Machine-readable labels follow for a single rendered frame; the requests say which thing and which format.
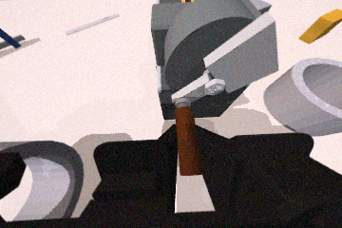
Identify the grey flat bar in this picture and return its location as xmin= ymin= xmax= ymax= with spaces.
xmin=65 ymin=14 xmax=120 ymax=36

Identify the brown-yellow box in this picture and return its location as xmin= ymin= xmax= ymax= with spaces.
xmin=298 ymin=9 xmax=342 ymax=44

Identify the grey hollow cylinder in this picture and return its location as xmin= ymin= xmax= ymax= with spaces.
xmin=263 ymin=58 xmax=342 ymax=137
xmin=0 ymin=141 xmax=85 ymax=220

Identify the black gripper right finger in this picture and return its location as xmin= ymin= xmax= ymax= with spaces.
xmin=196 ymin=125 xmax=314 ymax=210

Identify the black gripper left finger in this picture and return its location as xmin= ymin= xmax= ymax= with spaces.
xmin=93 ymin=124 xmax=178 ymax=213

